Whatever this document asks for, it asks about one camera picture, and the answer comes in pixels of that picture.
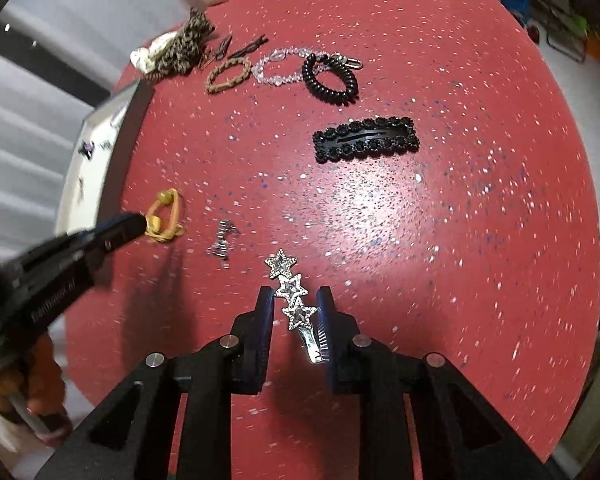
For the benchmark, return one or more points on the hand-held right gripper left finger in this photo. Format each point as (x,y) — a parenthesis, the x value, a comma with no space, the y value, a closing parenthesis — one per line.
(265,325)

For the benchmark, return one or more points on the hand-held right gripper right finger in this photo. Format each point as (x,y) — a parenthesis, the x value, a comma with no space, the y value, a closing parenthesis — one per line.
(325,330)

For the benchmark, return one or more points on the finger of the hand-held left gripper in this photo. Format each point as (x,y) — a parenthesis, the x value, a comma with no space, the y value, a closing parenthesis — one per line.
(115,235)

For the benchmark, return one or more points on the silver star hair clip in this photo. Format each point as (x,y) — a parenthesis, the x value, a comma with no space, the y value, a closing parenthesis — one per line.
(290,287)

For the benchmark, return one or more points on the white shallow box tray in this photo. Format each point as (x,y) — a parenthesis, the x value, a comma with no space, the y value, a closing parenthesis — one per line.
(130,125)

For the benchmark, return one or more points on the small silver charm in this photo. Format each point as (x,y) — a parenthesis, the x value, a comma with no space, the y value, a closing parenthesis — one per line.
(222,242)

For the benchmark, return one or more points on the cream dotted scrunchie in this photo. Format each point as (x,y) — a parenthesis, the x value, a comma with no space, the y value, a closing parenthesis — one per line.
(152,55)

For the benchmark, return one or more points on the black flower snap clip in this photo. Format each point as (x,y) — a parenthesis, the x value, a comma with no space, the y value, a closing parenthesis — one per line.
(365,140)

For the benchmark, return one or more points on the thin brown bobby pins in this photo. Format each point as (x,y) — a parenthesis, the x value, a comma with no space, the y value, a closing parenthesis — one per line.
(206,60)

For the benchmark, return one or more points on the leopard print scrunchie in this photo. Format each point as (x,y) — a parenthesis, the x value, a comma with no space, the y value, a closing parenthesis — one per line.
(185,45)

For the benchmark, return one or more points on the brown snap hair clip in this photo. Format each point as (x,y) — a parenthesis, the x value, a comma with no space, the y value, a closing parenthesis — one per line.
(223,46)

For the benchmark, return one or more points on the dark slim hair clip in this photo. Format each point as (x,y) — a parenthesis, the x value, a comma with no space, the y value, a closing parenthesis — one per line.
(250,46)

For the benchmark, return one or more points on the small metal clasp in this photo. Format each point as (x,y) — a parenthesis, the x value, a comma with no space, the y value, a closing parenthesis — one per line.
(352,62)

